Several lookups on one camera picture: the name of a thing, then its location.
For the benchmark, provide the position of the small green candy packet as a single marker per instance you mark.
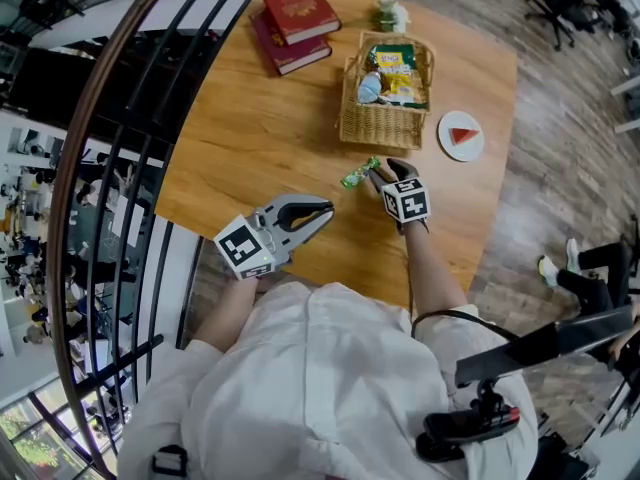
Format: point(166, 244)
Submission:
point(357, 175)

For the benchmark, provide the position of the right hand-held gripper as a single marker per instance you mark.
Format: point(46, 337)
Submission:
point(407, 203)

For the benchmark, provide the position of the black office chair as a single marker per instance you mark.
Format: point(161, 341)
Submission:
point(565, 3)

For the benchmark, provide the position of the wicker basket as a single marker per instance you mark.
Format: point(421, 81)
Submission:
point(380, 125)

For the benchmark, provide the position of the black railing with wooden handrail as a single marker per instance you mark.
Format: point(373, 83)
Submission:
point(62, 193)

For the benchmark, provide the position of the white flower bouquet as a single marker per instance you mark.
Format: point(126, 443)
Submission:
point(390, 13)

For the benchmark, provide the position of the person's white shirt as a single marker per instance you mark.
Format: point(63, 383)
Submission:
point(320, 393)

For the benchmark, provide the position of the dark red hardcover book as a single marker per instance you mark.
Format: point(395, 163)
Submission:
point(300, 59)

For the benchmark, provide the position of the red watermelon slice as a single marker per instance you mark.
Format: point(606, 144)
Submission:
point(462, 135)

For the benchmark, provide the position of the black flat panel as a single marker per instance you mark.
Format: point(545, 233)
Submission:
point(540, 348)

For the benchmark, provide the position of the white desk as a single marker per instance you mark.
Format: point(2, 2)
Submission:
point(630, 88)

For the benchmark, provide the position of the green yellow snack bag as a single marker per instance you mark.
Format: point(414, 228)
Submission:
point(395, 60)

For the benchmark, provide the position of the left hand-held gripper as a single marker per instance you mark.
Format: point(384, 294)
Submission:
point(244, 248)

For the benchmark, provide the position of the bright red hardcover book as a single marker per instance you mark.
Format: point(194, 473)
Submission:
point(300, 8)

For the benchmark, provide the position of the person's left forearm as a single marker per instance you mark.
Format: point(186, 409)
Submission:
point(225, 313)

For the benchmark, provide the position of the white plate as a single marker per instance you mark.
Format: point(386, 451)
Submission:
point(460, 153)

